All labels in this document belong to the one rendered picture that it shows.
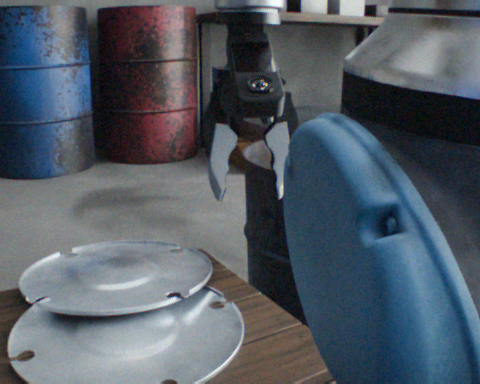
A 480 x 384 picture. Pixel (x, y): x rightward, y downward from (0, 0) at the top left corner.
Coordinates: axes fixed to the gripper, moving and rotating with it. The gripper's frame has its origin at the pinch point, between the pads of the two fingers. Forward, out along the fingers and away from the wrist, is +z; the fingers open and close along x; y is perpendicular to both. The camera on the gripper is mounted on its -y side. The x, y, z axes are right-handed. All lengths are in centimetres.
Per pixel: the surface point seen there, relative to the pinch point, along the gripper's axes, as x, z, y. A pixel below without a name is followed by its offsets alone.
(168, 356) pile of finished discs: 10.3, 17.3, -6.1
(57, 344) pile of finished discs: 23.6, 17.3, -2.4
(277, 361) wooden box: -1.9, 17.5, -8.4
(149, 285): 12.5, 16.2, 9.7
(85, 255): 23.6, 17.6, 24.4
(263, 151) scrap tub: -12, 7, 51
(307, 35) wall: -100, -19, 324
